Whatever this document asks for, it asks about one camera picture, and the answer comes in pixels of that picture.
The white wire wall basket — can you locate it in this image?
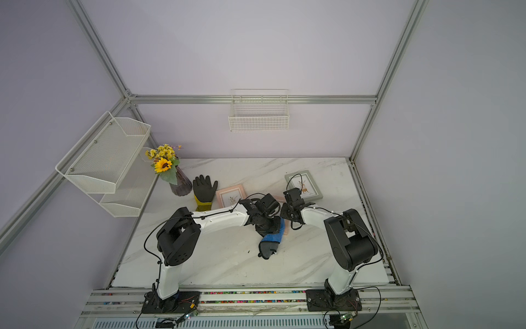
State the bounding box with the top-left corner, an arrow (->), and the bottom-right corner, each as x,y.
228,89 -> 290,132

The aluminium front rail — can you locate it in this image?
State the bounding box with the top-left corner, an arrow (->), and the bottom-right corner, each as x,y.
75,286 -> 427,328

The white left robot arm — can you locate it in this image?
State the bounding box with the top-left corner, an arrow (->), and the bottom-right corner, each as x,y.
156,194 -> 285,301

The dark glass vase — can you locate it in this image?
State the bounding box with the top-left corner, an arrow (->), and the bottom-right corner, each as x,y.
169,168 -> 193,197

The sunflower bouquet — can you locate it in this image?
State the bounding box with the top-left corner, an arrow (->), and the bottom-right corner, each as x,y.
145,144 -> 180,185

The aluminium enclosure frame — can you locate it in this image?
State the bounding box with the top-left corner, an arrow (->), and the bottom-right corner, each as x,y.
0,0 -> 430,285

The black yellow work glove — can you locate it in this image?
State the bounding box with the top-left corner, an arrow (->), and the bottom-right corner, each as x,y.
193,175 -> 219,212

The green picture frame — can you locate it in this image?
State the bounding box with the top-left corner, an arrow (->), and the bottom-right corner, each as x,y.
284,170 -> 323,202

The white mesh wall shelf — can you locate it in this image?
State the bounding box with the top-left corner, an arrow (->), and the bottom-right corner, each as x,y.
56,112 -> 156,217

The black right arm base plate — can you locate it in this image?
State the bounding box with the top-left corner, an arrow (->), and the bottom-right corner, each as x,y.
305,280 -> 362,312

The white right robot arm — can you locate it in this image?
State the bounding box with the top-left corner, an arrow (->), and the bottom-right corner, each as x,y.
281,188 -> 384,299

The blue microfibre cloth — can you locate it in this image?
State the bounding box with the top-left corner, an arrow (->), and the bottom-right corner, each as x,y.
258,219 -> 285,260

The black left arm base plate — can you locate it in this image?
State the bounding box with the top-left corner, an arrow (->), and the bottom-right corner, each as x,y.
141,284 -> 201,314

